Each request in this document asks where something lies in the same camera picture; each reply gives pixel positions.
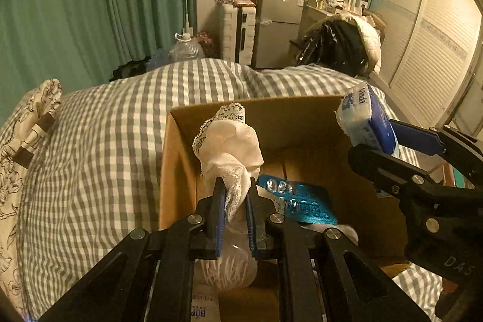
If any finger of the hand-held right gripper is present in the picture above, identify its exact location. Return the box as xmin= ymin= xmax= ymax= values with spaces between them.
xmin=347 ymin=144 xmax=453 ymax=211
xmin=388 ymin=119 xmax=483 ymax=190

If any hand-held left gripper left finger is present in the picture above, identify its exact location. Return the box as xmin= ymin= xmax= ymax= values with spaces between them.
xmin=38 ymin=178 xmax=228 ymax=322

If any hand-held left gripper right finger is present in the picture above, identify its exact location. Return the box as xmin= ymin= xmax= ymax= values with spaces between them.
xmin=245 ymin=188 xmax=433 ymax=322

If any blue white tissue pack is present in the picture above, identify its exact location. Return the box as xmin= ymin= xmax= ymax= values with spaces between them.
xmin=334 ymin=82 xmax=401 ymax=157

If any white lace cloth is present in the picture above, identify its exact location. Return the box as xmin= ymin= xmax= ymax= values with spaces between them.
xmin=192 ymin=102 xmax=265 ymax=223

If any brown cardboard box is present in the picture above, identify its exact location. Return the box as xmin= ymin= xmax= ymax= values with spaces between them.
xmin=158 ymin=96 xmax=413 ymax=322

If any white plastic bag bundle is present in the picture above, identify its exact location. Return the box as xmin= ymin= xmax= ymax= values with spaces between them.
xmin=194 ymin=186 xmax=287 ymax=289

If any blue blister pill pack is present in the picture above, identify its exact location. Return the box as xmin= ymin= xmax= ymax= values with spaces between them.
xmin=257 ymin=174 xmax=339 ymax=225

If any white paper box blue print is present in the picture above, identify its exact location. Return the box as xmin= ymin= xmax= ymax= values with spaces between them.
xmin=190 ymin=284 xmax=222 ymax=322

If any white louvered wardrobe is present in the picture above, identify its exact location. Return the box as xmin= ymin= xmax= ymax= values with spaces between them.
xmin=372 ymin=0 xmax=483 ymax=131

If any white stuffed bag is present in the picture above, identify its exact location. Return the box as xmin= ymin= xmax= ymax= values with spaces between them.
xmin=335 ymin=13 xmax=382 ymax=77

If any black plastic bag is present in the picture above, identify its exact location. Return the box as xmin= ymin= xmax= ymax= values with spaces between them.
xmin=295 ymin=19 xmax=369 ymax=78

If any grey white checkered blanket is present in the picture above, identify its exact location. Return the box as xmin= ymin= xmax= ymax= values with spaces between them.
xmin=0 ymin=58 xmax=444 ymax=322

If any vanity dresser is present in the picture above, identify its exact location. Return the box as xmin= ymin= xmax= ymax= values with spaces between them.
xmin=300 ymin=1 xmax=374 ymax=43

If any clear blue plastic bag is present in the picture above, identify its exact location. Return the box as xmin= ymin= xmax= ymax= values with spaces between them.
xmin=145 ymin=48 xmax=175 ymax=72

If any silver small refrigerator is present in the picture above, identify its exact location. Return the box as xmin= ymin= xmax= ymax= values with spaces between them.
xmin=251 ymin=0 xmax=305 ymax=70

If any large clear water bottle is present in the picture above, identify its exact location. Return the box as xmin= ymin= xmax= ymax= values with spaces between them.
xmin=168 ymin=32 xmax=206 ymax=63

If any dark clothes pile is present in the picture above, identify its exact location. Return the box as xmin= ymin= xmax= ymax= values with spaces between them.
xmin=110 ymin=60 xmax=152 ymax=82

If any white suitcase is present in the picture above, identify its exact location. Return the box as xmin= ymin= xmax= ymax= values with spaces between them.
xmin=219 ymin=1 xmax=258 ymax=65

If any floral pillow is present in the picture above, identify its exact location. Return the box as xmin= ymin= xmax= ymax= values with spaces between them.
xmin=0 ymin=78 xmax=63 ymax=322

